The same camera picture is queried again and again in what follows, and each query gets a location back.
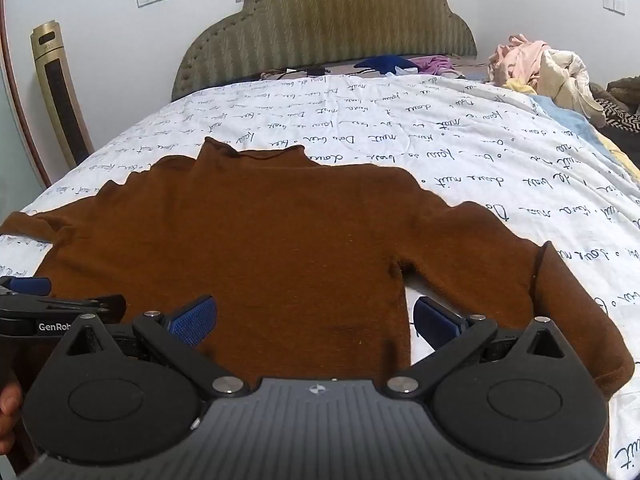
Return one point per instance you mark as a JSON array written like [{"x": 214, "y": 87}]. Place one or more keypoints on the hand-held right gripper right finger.
[{"x": 436, "y": 321}]

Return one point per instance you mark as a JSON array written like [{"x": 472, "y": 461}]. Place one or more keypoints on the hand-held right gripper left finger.
[{"x": 194, "y": 321}]

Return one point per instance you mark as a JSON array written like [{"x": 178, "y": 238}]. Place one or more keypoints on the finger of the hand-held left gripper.
[{"x": 27, "y": 286}]

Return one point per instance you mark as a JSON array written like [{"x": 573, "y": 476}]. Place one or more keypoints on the brown knit sweater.
[{"x": 280, "y": 240}]

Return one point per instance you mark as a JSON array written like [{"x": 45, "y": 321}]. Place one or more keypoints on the pink clothes pile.
[{"x": 520, "y": 60}]

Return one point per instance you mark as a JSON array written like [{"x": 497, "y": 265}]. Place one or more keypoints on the person's left hand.
[{"x": 10, "y": 410}]

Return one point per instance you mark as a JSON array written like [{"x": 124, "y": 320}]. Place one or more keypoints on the gold tower air conditioner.
[{"x": 61, "y": 102}]

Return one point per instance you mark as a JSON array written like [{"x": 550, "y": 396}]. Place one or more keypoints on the white script printed blanket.
[{"x": 400, "y": 125}]

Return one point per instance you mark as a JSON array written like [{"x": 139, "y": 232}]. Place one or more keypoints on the light blue cloth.
[{"x": 565, "y": 122}]

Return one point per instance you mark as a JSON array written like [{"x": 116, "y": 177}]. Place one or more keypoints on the pale yellow cloth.
[{"x": 520, "y": 87}]

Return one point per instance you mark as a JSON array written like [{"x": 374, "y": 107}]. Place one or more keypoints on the purple cloth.
[{"x": 434, "y": 65}]

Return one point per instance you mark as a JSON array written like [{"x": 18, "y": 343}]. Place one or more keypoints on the dark blue cloth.
[{"x": 382, "y": 63}]

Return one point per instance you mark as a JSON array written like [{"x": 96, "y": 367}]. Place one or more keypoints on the cream quilted garment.
[{"x": 565, "y": 80}]

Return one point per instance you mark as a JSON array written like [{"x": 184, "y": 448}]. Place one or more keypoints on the dark patterned cloth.
[{"x": 622, "y": 105}]

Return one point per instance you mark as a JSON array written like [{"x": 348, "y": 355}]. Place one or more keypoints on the olive padded headboard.
[{"x": 320, "y": 20}]

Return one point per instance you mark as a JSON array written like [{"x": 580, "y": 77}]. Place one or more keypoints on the brown wooden door frame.
[{"x": 22, "y": 125}]

